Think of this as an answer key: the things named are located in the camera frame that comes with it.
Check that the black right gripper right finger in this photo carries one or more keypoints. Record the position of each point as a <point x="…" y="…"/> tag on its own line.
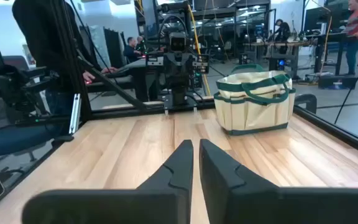
<point x="244" y="202"/>

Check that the black floor box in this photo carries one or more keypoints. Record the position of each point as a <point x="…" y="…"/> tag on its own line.
<point x="337" y="82"/>

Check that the black office chair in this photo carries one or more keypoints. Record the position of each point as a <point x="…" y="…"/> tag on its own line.
<point x="8" y="77"/>

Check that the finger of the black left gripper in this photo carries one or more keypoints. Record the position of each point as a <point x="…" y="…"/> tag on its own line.
<point x="171" y="76"/>
<point x="185" y="76"/>

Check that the silver metal bracket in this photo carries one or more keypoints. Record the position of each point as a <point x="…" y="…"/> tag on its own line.
<point x="75" y="115"/>

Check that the cream green gardening bag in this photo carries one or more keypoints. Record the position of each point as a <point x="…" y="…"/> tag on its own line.
<point x="253" y="115"/>

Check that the black desk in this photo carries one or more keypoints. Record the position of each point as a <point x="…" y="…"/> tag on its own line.
<point x="135" y="67"/>

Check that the black tripod leg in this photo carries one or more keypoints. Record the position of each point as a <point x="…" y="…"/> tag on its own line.
<point x="353" y="90"/>

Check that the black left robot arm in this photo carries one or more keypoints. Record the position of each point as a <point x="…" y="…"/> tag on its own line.
<point x="179" y="95"/>

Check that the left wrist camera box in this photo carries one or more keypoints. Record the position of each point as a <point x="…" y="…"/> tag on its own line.
<point x="177" y="43"/>

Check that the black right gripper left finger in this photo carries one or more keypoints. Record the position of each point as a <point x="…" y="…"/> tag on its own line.
<point x="154" y="205"/>

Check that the black curved bracket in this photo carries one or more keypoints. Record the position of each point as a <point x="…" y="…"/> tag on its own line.
<point x="306" y="97"/>

